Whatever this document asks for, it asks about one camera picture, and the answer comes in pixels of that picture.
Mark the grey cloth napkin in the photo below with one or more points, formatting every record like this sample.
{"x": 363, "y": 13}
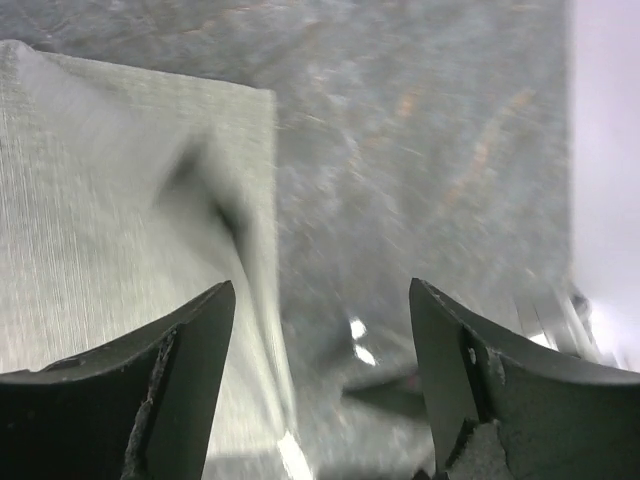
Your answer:
{"x": 125, "y": 193}

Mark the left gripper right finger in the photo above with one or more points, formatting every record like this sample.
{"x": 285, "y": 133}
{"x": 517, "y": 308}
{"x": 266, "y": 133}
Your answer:
{"x": 541, "y": 414}

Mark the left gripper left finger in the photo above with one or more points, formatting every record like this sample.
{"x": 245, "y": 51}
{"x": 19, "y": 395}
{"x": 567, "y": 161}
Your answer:
{"x": 138, "y": 407}

